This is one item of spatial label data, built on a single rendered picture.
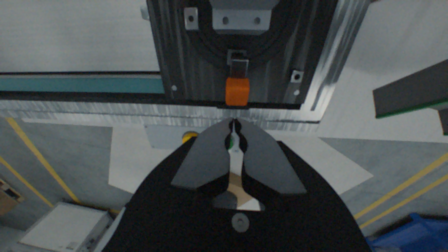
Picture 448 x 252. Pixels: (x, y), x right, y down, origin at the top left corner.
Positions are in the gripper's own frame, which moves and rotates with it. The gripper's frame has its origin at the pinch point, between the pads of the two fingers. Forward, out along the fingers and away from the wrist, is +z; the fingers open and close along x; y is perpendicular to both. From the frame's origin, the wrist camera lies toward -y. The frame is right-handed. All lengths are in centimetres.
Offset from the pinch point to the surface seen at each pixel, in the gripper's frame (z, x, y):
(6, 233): 86, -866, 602
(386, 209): 106, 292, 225
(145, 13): 9.9, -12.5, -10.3
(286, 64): 9.5, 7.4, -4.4
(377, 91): 7.0, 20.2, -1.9
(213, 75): 9.5, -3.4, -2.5
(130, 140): 20.7, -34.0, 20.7
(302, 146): 20.7, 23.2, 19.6
